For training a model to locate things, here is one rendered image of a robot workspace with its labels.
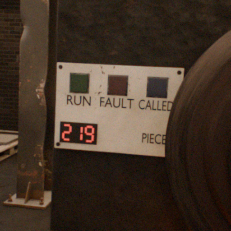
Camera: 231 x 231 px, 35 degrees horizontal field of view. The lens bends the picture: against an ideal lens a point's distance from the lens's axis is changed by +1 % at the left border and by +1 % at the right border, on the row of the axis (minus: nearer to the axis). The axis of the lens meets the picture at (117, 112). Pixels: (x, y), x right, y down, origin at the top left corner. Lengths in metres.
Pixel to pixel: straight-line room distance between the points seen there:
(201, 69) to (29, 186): 3.02
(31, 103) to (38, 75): 0.27
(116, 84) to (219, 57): 0.23
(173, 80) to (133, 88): 0.08
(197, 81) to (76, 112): 0.28
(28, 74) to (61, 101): 2.64
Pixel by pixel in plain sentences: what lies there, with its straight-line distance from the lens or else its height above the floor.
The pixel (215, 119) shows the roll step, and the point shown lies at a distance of 0.58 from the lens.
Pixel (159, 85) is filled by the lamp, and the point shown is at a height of 1.20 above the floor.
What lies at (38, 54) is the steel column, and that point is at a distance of 3.37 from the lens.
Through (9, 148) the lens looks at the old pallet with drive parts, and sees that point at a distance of 5.41.
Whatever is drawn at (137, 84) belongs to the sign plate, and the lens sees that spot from 0.74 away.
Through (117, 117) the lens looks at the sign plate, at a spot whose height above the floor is 1.13.
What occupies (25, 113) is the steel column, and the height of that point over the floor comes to 0.83.
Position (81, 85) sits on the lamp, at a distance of 0.75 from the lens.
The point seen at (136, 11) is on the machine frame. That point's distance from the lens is 0.77.
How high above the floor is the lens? 1.22
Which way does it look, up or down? 6 degrees down
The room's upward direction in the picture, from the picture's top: 3 degrees clockwise
